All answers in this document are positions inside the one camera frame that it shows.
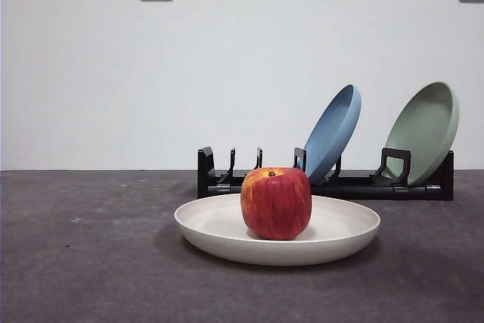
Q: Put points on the red yellow apple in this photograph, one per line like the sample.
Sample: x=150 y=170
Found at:
x=277 y=205

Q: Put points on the pale cream round plate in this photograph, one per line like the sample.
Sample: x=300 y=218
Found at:
x=211 y=224

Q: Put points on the blue round plate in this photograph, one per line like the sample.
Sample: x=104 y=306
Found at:
x=332 y=130

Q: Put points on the black plate rack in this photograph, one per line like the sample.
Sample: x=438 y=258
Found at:
x=363 y=191

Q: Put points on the green round plate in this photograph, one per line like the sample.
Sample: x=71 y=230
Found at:
x=423 y=126

